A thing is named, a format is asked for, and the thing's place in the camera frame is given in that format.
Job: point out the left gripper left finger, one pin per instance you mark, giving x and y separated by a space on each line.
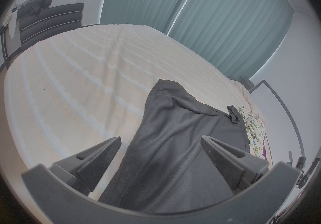
102 157

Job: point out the white cloth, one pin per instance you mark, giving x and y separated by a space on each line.
12 27

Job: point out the pale pink pillow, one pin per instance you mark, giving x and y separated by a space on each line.
247 97

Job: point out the purple garment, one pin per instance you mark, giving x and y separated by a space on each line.
263 154

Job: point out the black T-shirt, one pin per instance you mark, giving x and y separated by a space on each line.
175 142

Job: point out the dark grey garment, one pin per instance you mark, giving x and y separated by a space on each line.
37 4

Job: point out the black chest of drawers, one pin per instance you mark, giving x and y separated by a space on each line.
50 22

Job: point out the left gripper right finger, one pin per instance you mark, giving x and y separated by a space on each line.
223 165

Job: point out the bed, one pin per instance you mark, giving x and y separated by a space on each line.
75 80

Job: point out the white printed pyjama top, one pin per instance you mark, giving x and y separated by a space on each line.
254 130

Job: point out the grey bedside table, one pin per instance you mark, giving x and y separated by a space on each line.
244 82

